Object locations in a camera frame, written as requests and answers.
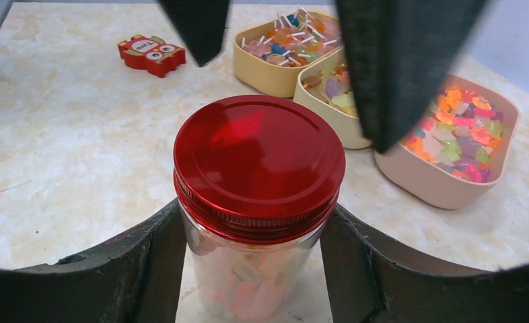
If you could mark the clear glass jar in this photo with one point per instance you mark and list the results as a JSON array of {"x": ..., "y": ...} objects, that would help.
[{"x": 246, "y": 271}]

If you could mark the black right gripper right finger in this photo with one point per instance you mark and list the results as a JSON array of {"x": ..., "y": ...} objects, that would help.
[{"x": 371, "y": 277}]

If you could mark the red owl toy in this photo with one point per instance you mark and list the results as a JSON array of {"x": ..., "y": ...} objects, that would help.
[{"x": 151, "y": 54}]

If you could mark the red jar lid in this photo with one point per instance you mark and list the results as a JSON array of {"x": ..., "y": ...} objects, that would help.
[{"x": 258, "y": 169}]

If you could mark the pink tray with candies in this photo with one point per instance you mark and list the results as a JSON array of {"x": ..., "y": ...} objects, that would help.
[{"x": 458, "y": 151}]

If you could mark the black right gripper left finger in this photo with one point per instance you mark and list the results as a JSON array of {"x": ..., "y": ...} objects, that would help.
[{"x": 132, "y": 277}]

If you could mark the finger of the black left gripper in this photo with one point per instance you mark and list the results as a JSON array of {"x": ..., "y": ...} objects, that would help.
[
  {"x": 200, "y": 24},
  {"x": 398, "y": 54}
]

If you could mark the yellow tray with lollipops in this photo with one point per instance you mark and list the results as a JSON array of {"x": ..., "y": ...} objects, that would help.
[{"x": 269, "y": 57}]

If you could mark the cream tray with gummies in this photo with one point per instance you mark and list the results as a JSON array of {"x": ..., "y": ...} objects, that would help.
[{"x": 324, "y": 88}]

